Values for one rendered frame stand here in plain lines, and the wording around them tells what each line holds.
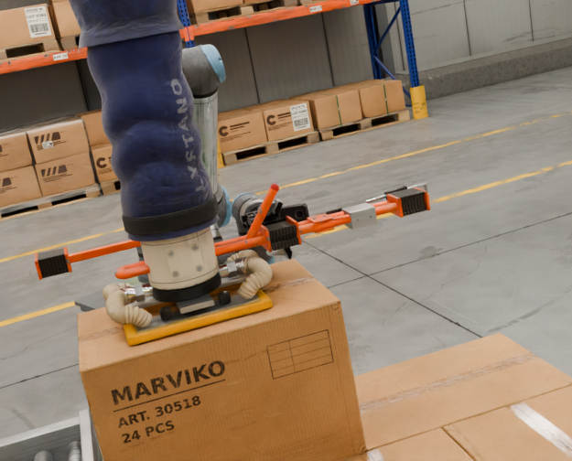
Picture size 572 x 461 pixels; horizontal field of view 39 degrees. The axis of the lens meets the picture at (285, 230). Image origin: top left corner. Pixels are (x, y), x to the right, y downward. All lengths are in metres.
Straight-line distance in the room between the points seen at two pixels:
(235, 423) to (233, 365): 0.14
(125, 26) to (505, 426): 1.28
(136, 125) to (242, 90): 9.03
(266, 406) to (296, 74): 9.34
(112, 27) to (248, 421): 0.92
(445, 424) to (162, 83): 1.08
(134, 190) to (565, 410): 1.16
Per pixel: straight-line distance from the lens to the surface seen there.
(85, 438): 2.29
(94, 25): 1.81
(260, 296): 1.92
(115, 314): 1.86
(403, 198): 2.06
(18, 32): 9.04
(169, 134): 1.80
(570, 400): 2.19
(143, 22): 1.78
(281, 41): 10.99
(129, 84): 1.79
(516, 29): 12.75
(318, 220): 2.00
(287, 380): 1.90
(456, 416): 2.14
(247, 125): 9.50
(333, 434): 1.99
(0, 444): 2.46
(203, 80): 2.41
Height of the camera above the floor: 1.60
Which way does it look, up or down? 15 degrees down
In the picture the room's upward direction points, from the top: 11 degrees counter-clockwise
